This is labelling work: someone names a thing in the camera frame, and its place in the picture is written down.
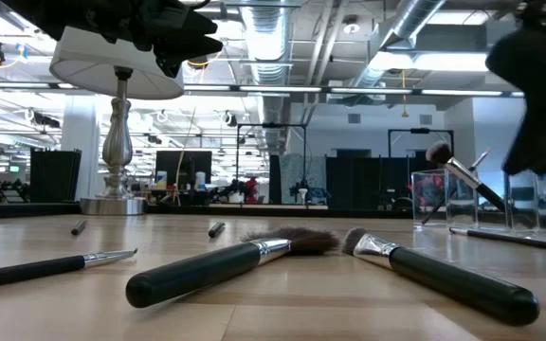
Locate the small black tube silver end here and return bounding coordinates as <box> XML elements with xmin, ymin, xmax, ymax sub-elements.
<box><xmin>448</xmin><ymin>226</ymin><xmax>546</xmax><ymax>251</ymax></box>

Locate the silver spiral ceiling duct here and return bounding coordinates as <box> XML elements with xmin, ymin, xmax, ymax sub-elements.
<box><xmin>348</xmin><ymin>0</ymin><xmax>447</xmax><ymax>91</ymax></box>
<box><xmin>242</xmin><ymin>0</ymin><xmax>293</xmax><ymax>155</ymax></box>

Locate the black metal frame stand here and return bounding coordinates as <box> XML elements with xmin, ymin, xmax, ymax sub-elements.
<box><xmin>236</xmin><ymin>121</ymin><xmax>308</xmax><ymax>206</ymax></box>
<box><xmin>388</xmin><ymin>126</ymin><xmax>455</xmax><ymax>209</ymax></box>

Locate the round-head black makeup brush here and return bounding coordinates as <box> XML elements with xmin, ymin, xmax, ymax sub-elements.
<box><xmin>425</xmin><ymin>140</ymin><xmax>535</xmax><ymax>228</ymax></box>

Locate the black background cabinet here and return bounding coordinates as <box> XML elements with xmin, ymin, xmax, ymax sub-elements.
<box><xmin>29</xmin><ymin>149</ymin><xmax>82</xmax><ymax>204</ymax></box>

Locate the yellow hanging pendant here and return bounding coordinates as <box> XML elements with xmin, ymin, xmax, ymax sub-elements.
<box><xmin>399</xmin><ymin>69</ymin><xmax>410</xmax><ymax>118</ymax></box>

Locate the thin black makeup brush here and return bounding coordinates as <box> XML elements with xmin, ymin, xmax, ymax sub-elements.
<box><xmin>421</xmin><ymin>147</ymin><xmax>493</xmax><ymax>226</ymax></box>

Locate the black table edge rail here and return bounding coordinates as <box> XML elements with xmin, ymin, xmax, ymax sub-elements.
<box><xmin>0</xmin><ymin>201</ymin><xmax>546</xmax><ymax>231</ymax></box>

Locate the large flat-top makeup brush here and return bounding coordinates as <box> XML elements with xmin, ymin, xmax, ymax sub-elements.
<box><xmin>342</xmin><ymin>226</ymin><xmax>540</xmax><ymax>327</ymax></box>

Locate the silver lamp with white shade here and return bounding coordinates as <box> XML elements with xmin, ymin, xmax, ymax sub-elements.
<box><xmin>48</xmin><ymin>26</ymin><xmax>185</xmax><ymax>217</ymax></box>

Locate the clear acrylic organizer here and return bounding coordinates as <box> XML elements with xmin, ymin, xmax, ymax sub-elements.
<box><xmin>411</xmin><ymin>168</ymin><xmax>546</xmax><ymax>238</ymax></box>

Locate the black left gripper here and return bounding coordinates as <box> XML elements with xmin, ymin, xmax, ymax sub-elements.
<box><xmin>106</xmin><ymin>0</ymin><xmax>225</xmax><ymax>80</ymax></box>

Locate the red background object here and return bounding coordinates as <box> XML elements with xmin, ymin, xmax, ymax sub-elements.
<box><xmin>245</xmin><ymin>176</ymin><xmax>260</xmax><ymax>204</ymax></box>

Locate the black room partition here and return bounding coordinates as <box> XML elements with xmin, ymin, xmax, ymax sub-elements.
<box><xmin>325</xmin><ymin>155</ymin><xmax>445</xmax><ymax>210</ymax></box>

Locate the large fluffy brown-bristle brush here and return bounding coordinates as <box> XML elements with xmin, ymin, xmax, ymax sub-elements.
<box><xmin>124</xmin><ymin>225</ymin><xmax>341</xmax><ymax>309</ymax></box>

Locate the black computer monitor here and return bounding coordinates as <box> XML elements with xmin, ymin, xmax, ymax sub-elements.
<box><xmin>155</xmin><ymin>150</ymin><xmax>213</xmax><ymax>191</ymax></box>

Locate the thin black silver-ferrule brush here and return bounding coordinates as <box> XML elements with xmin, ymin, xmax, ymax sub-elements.
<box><xmin>0</xmin><ymin>248</ymin><xmax>138</xmax><ymax>291</ymax></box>

